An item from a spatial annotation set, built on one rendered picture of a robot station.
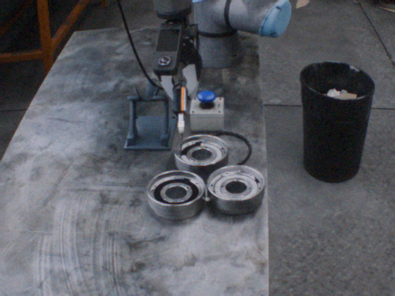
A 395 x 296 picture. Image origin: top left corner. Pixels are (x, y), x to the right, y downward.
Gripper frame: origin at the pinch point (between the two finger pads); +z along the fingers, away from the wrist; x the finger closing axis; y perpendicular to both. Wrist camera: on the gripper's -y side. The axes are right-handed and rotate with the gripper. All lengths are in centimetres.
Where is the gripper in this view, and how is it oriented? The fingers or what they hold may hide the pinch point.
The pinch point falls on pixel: (181, 96)
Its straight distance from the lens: 123.8
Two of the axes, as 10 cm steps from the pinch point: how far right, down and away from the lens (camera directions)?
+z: 0.9, 8.0, 5.9
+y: 1.5, -5.9, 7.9
